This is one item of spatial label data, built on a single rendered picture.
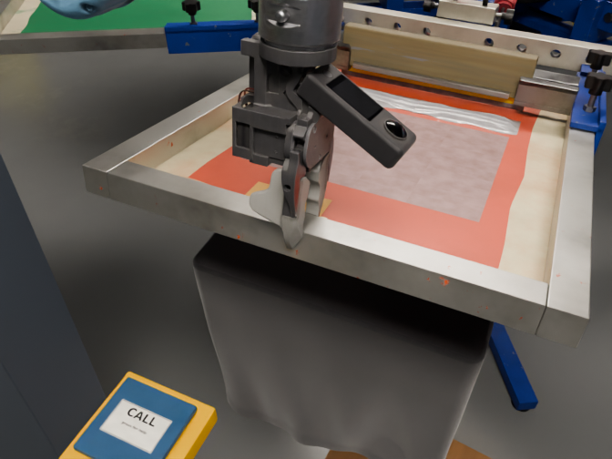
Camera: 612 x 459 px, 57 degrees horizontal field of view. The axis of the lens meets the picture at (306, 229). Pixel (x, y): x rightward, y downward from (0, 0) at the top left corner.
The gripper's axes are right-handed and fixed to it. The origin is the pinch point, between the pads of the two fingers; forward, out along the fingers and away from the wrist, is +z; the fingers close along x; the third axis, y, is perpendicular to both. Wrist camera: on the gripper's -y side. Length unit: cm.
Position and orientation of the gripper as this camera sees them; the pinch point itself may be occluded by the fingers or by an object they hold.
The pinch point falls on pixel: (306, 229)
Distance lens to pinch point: 62.1
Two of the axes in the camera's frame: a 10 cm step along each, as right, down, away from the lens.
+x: -4.1, 4.8, -7.8
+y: -9.1, -2.7, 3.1
